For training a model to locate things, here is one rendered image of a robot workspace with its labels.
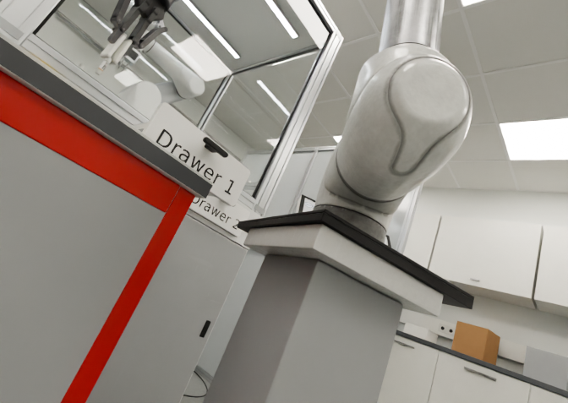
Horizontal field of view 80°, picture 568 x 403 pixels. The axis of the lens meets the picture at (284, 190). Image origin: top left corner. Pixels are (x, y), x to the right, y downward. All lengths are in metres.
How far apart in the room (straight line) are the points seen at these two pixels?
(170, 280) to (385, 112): 0.95
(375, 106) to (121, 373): 1.08
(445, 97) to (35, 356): 0.57
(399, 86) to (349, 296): 0.33
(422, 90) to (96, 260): 0.46
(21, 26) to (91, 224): 0.72
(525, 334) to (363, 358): 3.42
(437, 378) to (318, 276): 2.83
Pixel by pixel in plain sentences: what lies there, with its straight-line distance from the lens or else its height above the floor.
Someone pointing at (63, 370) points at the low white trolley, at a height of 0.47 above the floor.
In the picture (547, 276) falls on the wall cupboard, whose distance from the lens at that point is 3.74.
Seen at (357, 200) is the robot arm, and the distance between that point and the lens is 0.62.
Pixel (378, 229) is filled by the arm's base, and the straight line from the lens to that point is 0.65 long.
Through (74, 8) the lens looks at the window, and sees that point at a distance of 1.17.
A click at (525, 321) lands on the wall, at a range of 4.01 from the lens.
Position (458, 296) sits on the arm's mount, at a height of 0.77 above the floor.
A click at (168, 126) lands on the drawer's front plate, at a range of 0.79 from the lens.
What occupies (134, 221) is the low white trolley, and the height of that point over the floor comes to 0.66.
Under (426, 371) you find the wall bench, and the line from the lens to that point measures 3.35.
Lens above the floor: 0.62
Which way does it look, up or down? 19 degrees up
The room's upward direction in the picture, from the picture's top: 24 degrees clockwise
